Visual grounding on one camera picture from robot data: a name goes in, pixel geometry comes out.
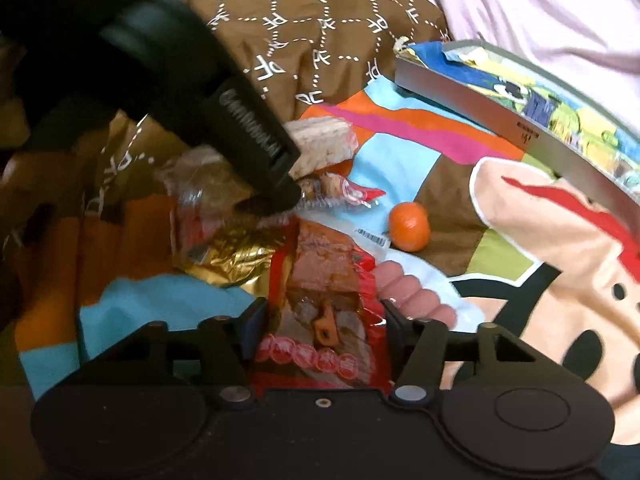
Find orange mandarin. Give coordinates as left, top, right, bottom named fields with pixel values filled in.
left=389, top=201, right=432, bottom=253

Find grey shallow cardboard box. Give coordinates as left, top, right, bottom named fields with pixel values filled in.
left=394, top=39, right=640, bottom=223

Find red snack packet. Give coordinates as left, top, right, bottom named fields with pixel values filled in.
left=250, top=217, right=394, bottom=397

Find clear cookie packet red ends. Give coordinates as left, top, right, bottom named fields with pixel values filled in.
left=157, top=145, right=387, bottom=256

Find gold foil snack packet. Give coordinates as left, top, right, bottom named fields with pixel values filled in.
left=182, top=230, right=283, bottom=289

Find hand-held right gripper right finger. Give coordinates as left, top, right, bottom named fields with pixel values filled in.
left=382, top=300, right=566, bottom=406

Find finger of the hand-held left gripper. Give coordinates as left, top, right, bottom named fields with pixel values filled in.
left=234, top=175, right=304, bottom=217

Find pink hanging sheet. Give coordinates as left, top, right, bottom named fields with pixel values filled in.
left=350, top=0, right=640, bottom=122

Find pink sausage packet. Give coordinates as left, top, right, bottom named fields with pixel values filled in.
left=351, top=226, right=488, bottom=335

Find rice cracker bar packet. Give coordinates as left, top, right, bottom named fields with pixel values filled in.
left=285, top=116, right=359, bottom=179

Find colourful cartoon blanket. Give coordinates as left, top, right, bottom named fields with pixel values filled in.
left=15, top=75, right=640, bottom=480

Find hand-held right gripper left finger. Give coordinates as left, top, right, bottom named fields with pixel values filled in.
left=87, top=297, right=269, bottom=408

